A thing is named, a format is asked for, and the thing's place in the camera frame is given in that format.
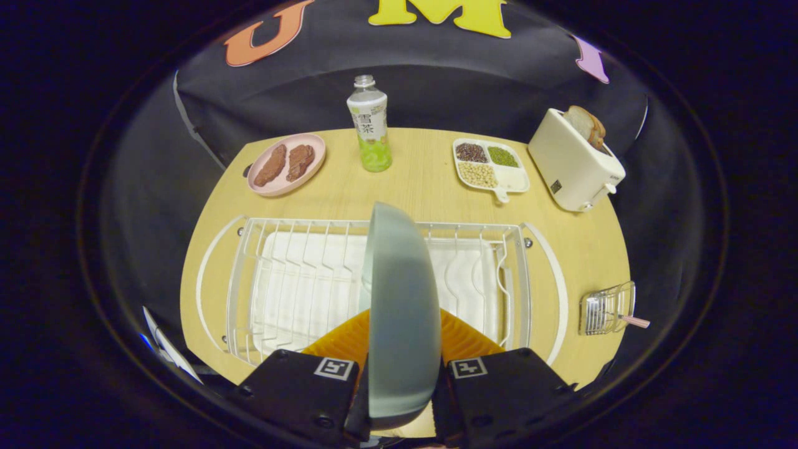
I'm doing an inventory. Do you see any clear wire basket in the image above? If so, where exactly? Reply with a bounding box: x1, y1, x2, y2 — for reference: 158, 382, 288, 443
579, 281, 637, 336

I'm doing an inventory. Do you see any white wire dish rack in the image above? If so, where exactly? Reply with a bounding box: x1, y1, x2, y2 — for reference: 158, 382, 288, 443
195, 215, 569, 369

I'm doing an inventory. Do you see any white blue-edged sheet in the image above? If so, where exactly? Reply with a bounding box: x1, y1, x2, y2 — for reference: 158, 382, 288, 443
141, 306, 204, 385

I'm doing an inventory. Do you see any black backdrop cloth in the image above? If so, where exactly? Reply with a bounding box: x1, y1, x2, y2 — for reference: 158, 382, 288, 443
103, 0, 699, 325

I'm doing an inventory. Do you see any brown meat piece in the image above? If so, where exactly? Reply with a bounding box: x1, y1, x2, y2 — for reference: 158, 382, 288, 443
253, 144, 288, 188
287, 144, 316, 183

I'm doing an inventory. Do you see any white toaster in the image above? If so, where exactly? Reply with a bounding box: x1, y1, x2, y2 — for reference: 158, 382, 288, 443
527, 108, 627, 213

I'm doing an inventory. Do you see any green drink bottle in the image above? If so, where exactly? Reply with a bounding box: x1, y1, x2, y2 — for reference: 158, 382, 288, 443
347, 75, 393, 173

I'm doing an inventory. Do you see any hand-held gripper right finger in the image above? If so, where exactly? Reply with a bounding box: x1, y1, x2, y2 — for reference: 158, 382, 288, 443
431, 308, 579, 448

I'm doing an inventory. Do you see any pale green plate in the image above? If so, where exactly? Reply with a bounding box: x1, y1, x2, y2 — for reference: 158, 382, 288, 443
360, 201, 443, 431

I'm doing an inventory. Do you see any pink oval plate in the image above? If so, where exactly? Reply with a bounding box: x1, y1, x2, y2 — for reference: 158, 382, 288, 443
247, 133, 327, 198

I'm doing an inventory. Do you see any yellow soybeans pile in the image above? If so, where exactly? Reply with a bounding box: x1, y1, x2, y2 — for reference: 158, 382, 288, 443
458, 162, 498, 189

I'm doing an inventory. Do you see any white divided tray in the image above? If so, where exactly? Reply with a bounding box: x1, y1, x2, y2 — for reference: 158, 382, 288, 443
453, 138, 531, 205

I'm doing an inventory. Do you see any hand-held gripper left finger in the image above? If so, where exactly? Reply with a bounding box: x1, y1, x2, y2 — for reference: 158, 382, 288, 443
226, 309, 373, 448

